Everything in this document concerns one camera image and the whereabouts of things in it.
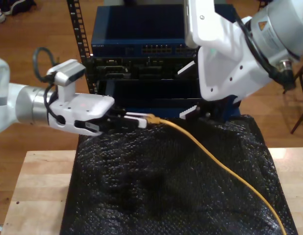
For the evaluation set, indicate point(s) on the blue network switch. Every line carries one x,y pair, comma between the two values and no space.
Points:
141,24

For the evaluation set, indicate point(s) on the dark sneaker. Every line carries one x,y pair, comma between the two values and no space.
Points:
19,6

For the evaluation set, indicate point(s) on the blue flat rack unit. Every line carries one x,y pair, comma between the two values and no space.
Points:
171,114

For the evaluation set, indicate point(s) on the black rack drawer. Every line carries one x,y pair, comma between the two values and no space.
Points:
161,104

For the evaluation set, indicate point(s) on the black rack server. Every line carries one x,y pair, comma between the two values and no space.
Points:
146,71

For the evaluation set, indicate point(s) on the black bubble wrap mat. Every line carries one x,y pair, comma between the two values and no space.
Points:
166,195

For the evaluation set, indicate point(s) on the black perforated rack post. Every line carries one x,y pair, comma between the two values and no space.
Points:
77,29

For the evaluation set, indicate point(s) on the dark wooden chair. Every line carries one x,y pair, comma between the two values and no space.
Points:
297,123

